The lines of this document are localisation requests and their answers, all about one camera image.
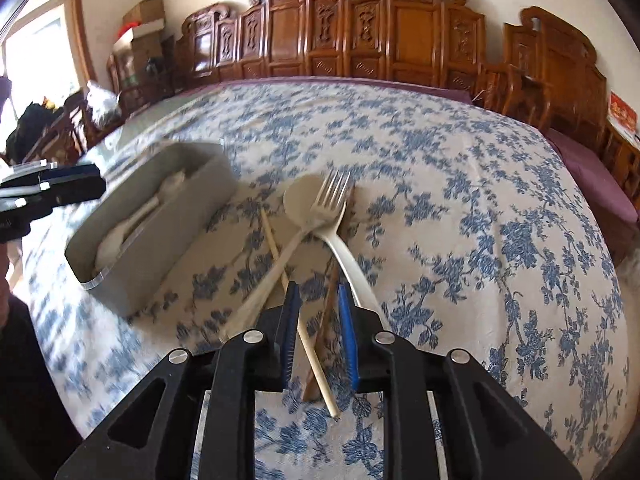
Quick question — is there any wooden chair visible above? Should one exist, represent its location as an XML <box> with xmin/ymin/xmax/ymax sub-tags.
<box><xmin>22</xmin><ymin>92</ymin><xmax>126</xmax><ymax>161</ymax></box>

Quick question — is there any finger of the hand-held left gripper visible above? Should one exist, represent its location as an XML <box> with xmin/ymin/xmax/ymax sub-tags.
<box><xmin>0</xmin><ymin>160</ymin><xmax>101</xmax><ymax>187</ymax></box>
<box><xmin>0</xmin><ymin>177</ymin><xmax>107</xmax><ymax>223</ymax></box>

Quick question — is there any light wooden chopstick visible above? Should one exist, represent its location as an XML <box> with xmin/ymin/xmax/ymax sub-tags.
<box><xmin>257</xmin><ymin>206</ymin><xmax>342</xmax><ymax>418</ymax></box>

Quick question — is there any brown cardboard box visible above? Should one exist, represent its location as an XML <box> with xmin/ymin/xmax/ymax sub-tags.
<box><xmin>122</xmin><ymin>0</ymin><xmax>166</xmax><ymax>26</ymax></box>

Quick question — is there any black bag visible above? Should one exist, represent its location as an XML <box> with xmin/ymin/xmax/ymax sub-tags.
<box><xmin>5</xmin><ymin>102</ymin><xmax>61</xmax><ymax>161</ymax></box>

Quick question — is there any purple sofa cushion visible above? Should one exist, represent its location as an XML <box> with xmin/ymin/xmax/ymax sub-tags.
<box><xmin>220</xmin><ymin>76</ymin><xmax>473</xmax><ymax>103</ymax></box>

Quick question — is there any blue floral tablecloth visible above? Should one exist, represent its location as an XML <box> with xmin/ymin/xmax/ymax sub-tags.
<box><xmin>25</xmin><ymin>82</ymin><xmax>631</xmax><ymax>480</ymax></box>

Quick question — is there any carved wooden sofa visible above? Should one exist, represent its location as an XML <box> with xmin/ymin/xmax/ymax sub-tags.
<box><xmin>175</xmin><ymin>0</ymin><xmax>488</xmax><ymax>93</ymax></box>

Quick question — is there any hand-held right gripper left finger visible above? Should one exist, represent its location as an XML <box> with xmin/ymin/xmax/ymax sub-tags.
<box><xmin>55</xmin><ymin>282</ymin><xmax>301</xmax><ymax>480</ymax></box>

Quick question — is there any carved wooden armchair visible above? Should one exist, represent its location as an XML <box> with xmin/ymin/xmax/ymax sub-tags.
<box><xmin>480</xmin><ymin>6</ymin><xmax>613</xmax><ymax>136</ymax></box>

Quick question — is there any cream spoon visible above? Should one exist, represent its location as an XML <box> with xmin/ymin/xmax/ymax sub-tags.
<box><xmin>220</xmin><ymin>172</ymin><xmax>331</xmax><ymax>346</ymax></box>
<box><xmin>94</xmin><ymin>195</ymin><xmax>161</xmax><ymax>281</ymax></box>

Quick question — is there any grey metal tray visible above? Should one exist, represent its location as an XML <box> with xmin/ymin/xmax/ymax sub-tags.
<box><xmin>64</xmin><ymin>141</ymin><xmax>240</xmax><ymax>318</ymax></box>

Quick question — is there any clear plastic bag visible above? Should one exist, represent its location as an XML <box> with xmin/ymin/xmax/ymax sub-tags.
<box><xmin>87</xmin><ymin>80</ymin><xmax>121</xmax><ymax>126</ymax></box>

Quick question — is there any wooden door frame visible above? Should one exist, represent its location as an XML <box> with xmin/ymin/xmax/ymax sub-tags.
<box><xmin>0</xmin><ymin>0</ymin><xmax>98</xmax><ymax>126</ymax></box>

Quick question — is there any red box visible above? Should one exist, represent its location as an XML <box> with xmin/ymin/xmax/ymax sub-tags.
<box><xmin>607</xmin><ymin>91</ymin><xmax>640</xmax><ymax>133</ymax></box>

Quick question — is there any white cardboard box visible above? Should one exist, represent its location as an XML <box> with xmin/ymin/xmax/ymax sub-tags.
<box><xmin>114</xmin><ymin>19</ymin><xmax>166</xmax><ymax>46</ymax></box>

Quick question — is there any purple armchair cushion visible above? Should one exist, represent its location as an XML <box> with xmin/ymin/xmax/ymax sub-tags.
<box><xmin>542</xmin><ymin>127</ymin><xmax>640</xmax><ymax>226</ymax></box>

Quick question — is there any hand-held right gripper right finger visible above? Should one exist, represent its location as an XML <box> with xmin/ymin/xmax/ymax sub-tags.
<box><xmin>337</xmin><ymin>282</ymin><xmax>583</xmax><ymax>480</ymax></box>

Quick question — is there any wooden side table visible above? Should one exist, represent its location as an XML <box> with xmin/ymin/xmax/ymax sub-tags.
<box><xmin>602</xmin><ymin>120</ymin><xmax>640</xmax><ymax>201</ymax></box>

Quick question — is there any cream fork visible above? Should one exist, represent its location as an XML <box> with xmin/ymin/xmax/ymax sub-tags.
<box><xmin>307</xmin><ymin>169</ymin><xmax>383</xmax><ymax>313</ymax></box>

